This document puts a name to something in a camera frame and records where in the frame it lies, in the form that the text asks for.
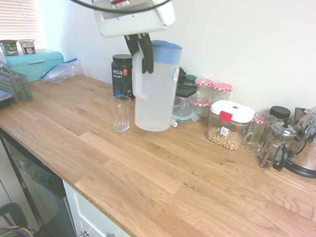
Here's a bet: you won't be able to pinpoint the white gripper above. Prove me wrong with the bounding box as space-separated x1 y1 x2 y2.
92 0 176 75

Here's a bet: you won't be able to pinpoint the white pitcher with blue lid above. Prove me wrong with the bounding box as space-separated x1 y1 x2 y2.
132 39 183 132

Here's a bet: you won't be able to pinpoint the black vega protein tub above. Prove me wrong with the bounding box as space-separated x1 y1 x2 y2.
111 54 135 97

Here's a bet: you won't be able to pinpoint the jar with green lid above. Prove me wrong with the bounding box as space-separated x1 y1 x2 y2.
184 75 198 86

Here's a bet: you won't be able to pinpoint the clear container with black lid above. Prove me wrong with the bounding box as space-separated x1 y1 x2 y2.
174 83 198 107

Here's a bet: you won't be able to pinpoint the clear faceted drinking glass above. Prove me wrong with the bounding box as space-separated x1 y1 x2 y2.
109 95 131 132

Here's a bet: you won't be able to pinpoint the stacked clear food containers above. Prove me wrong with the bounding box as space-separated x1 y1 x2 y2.
170 104 199 129

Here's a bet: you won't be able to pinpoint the clear zip plastic bag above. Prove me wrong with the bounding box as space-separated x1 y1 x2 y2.
39 58 83 85

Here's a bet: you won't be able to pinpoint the teal metal bread box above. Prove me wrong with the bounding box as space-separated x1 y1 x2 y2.
4 48 66 82

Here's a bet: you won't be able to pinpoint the cereal container with white lid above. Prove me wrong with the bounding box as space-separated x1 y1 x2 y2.
206 100 256 151

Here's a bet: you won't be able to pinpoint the white window blind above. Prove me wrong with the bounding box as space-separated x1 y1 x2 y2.
0 0 48 51

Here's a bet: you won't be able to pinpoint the grey plastic cutlery basket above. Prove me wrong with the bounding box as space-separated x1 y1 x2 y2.
0 66 34 103

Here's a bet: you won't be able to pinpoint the green oatmeal cup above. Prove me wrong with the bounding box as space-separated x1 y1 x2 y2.
0 39 19 56

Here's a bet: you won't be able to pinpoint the black tray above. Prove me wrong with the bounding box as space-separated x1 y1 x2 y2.
0 89 13 110

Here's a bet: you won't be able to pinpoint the clear glass mug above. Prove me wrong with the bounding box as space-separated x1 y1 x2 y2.
244 112 277 156

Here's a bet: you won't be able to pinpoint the jar with black lid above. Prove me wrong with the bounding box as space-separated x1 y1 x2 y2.
269 106 292 122

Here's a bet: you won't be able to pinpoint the stainless steel dishwasher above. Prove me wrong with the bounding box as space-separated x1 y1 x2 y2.
0 130 75 237

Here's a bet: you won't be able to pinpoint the glass french press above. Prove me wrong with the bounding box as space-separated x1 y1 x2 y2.
259 118 298 172

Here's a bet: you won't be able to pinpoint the white cabinet drawer front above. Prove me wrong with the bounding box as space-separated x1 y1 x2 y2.
62 179 130 237

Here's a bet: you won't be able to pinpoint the stainless steel kettle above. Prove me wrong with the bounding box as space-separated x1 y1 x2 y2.
283 106 316 179

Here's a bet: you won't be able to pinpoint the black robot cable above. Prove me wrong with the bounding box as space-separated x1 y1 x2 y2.
70 0 171 13

